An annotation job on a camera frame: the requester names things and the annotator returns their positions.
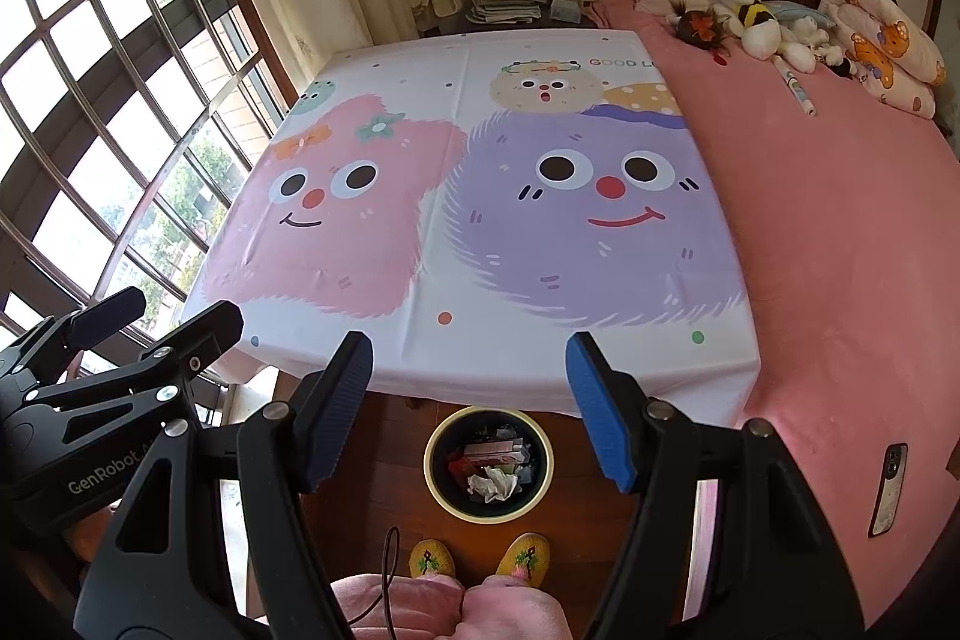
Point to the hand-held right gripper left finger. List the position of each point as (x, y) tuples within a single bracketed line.
[(341, 415)]

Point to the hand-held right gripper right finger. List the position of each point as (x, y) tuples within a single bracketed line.
[(600, 415)]

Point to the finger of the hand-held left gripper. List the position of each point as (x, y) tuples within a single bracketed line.
[(105, 317), (195, 340)]

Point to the round cream rimmed waste bin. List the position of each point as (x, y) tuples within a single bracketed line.
[(450, 437)]

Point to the strawberry milk carton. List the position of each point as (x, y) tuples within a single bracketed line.
[(491, 449)]

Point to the red paper sheet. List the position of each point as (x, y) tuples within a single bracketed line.
[(457, 464)]

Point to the white tissue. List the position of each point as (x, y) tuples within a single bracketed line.
[(491, 484)]

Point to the person's right yellow slipper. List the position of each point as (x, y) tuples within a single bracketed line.
[(525, 557)]

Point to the person's yellow slipper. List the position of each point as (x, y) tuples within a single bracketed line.
[(525, 557), (431, 559)]

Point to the person's left yellow slipper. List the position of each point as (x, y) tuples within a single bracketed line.
[(431, 559)]

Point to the person's left leg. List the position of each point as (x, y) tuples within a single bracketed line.
[(412, 610)]

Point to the cartoon printed tablecloth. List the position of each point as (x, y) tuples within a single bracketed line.
[(450, 220)]

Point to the window with metal grille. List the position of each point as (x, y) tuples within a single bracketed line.
[(112, 85)]

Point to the pink bed sheet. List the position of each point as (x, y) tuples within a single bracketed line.
[(810, 235)]

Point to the smartphone with pale case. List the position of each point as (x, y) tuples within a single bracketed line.
[(889, 490)]

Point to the white marker pen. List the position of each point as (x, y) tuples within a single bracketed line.
[(795, 85)]

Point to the brown feathery toy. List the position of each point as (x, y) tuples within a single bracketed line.
[(697, 29)]

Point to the light blue box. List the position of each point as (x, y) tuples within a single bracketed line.
[(566, 10)]

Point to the dark wooden nightstand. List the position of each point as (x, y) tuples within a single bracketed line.
[(450, 21)]

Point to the small white plush toy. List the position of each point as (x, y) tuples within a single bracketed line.
[(802, 48)]

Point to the bee plush toy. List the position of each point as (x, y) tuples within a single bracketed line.
[(754, 21)]

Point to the blue plush toy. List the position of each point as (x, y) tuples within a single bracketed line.
[(802, 14)]

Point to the bear print rolled blanket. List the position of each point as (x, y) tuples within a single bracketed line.
[(885, 48)]

